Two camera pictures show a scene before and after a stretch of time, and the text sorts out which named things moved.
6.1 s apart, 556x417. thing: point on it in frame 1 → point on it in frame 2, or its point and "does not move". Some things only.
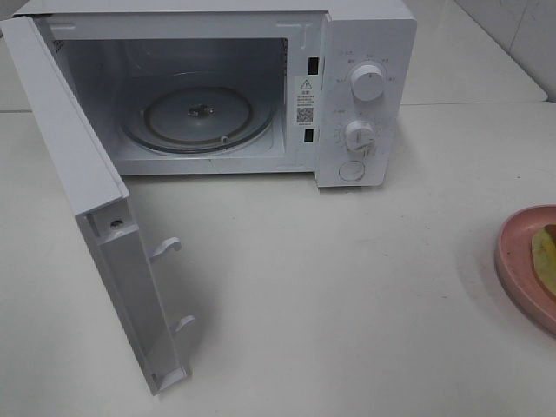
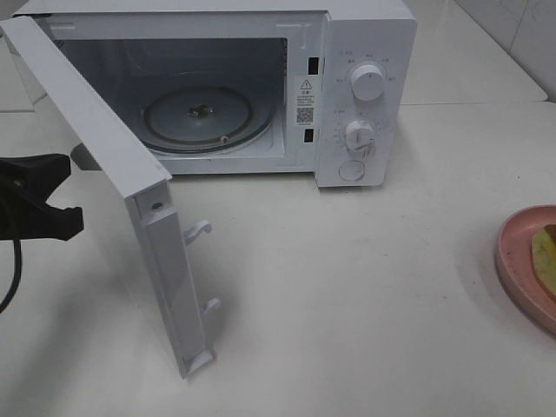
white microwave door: (101, 201) → (115, 154)
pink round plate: (516, 268) does not move
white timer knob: (360, 135) does not move
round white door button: (351, 170) does not move
